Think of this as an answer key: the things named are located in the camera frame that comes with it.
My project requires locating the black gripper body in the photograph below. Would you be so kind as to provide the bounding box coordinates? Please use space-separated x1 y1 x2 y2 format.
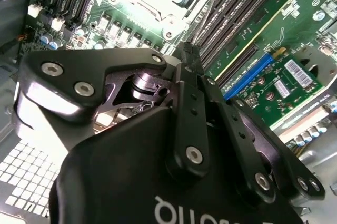
48 72 313 224

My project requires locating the metal socket cover frame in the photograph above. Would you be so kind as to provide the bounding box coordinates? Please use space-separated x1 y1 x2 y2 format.
113 0 219 35

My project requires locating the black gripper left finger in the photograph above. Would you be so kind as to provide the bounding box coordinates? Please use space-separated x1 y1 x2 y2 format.
14 41 211 184

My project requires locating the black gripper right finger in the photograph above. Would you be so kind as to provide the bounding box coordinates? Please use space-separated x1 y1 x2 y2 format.
193 46 326 206

